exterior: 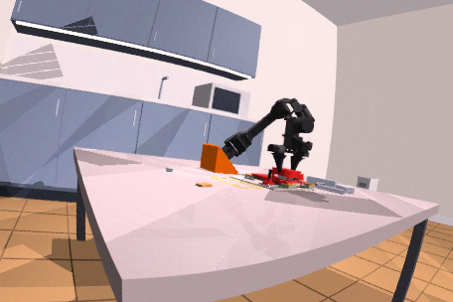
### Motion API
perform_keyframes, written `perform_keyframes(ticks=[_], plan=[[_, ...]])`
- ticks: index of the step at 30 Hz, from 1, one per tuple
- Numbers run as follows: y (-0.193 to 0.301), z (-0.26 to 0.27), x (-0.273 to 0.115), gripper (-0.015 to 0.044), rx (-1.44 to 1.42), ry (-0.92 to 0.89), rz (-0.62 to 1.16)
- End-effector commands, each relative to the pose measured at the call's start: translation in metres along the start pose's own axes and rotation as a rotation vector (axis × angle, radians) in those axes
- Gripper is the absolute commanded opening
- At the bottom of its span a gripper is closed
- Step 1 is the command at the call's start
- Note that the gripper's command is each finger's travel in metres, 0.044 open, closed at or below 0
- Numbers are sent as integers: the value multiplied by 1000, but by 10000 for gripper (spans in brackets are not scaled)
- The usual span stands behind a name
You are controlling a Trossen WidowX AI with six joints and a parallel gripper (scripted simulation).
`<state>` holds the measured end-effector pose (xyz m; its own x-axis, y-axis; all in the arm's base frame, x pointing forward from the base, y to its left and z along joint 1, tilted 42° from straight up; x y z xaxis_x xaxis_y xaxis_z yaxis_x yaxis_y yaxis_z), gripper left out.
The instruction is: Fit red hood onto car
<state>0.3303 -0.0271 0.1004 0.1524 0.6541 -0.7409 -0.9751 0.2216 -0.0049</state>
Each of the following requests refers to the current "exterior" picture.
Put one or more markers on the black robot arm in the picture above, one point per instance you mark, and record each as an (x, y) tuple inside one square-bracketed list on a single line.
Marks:
[(303, 124)]

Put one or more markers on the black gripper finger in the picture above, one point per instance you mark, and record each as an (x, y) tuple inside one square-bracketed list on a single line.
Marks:
[(295, 161), (278, 158)]

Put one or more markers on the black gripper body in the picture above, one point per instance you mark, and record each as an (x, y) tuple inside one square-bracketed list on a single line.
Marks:
[(287, 139)]

